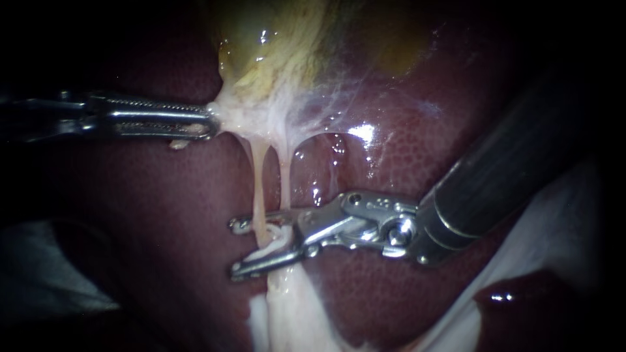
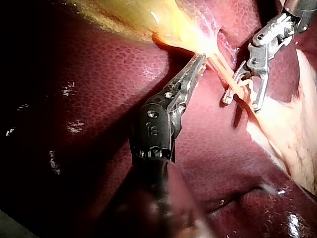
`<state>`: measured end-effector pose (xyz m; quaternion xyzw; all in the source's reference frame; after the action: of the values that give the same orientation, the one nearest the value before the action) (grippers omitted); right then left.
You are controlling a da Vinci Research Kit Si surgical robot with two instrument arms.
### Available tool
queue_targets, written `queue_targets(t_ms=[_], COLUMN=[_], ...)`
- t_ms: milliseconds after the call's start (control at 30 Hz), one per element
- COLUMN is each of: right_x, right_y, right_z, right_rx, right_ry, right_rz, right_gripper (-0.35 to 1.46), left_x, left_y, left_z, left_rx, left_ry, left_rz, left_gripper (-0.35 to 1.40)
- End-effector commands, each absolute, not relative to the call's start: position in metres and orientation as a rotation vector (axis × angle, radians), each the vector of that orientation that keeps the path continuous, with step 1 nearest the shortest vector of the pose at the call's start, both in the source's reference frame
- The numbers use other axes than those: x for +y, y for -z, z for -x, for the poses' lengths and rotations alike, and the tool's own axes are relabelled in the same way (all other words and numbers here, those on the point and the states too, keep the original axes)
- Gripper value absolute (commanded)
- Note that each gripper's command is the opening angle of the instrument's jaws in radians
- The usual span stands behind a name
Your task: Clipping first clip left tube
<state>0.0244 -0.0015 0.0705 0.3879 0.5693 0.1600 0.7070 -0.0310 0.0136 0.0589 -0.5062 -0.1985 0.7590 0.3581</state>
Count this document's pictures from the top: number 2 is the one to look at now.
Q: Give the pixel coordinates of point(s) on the right arm instrument jaw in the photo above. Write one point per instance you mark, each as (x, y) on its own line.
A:
(263, 89)
(236, 80)

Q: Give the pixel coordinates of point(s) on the dark left arm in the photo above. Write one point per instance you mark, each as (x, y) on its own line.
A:
(153, 198)

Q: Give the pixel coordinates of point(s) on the right arm instrument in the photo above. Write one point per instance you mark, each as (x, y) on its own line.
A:
(262, 44)

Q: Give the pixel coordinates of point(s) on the white clip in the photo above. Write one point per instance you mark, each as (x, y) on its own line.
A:
(248, 80)

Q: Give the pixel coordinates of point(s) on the left arm instrument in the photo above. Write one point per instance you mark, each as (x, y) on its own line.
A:
(154, 124)

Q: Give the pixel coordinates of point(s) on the thin tube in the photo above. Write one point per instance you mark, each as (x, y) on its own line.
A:
(229, 80)
(226, 65)

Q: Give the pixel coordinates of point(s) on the dark right arm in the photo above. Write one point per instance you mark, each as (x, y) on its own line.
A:
(305, 13)

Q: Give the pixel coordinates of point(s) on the gallbladder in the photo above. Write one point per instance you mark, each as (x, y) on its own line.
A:
(138, 15)

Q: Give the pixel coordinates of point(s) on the dark red liver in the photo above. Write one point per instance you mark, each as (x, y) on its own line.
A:
(104, 86)

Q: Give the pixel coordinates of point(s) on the left arm instrument jaw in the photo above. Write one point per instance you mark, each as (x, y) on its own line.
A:
(194, 81)
(189, 68)

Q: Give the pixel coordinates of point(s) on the pale fatty tissue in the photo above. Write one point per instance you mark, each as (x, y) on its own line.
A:
(292, 124)

